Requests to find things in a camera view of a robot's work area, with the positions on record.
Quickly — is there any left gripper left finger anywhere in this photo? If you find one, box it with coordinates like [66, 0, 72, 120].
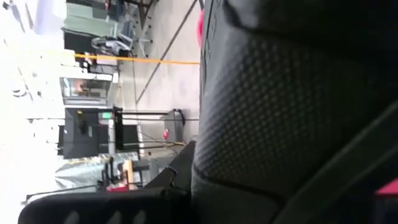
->
[17, 140, 197, 224]

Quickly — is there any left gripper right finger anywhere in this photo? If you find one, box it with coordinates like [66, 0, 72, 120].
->
[272, 101, 398, 224]

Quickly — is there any black rubber slide sandal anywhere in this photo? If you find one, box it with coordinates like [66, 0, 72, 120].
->
[190, 0, 398, 224]

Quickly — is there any black equipment rack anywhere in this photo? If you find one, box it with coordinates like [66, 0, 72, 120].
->
[62, 107, 101, 160]

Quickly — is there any glass display panel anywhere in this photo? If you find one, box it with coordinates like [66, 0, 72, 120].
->
[58, 77, 113, 107]

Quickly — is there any grey covered chair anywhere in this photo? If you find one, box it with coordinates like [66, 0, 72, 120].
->
[90, 36, 133, 57]

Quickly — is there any blue office chair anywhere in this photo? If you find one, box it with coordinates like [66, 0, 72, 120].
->
[123, 17, 155, 59]

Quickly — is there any green partition panel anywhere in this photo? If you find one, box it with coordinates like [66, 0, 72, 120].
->
[63, 1, 119, 39]

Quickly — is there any wooden post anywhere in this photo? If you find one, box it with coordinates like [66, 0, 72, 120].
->
[122, 159, 135, 191]

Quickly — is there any black metal frame stand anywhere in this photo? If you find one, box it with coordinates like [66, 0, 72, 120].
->
[112, 106, 200, 154]

